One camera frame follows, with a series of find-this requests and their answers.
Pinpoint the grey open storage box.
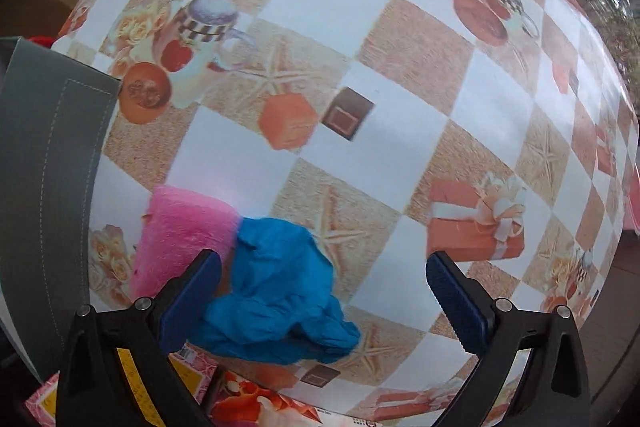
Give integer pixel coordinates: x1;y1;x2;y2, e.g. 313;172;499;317
1;38;120;381

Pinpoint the patterned checkered tablecloth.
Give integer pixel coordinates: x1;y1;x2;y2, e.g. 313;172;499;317
54;0;639;426

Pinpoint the red patterned paper box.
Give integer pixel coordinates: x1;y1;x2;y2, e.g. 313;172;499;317
25;343;323;426

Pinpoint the pink fluffy item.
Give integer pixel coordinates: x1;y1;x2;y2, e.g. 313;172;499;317
130;185;242;298

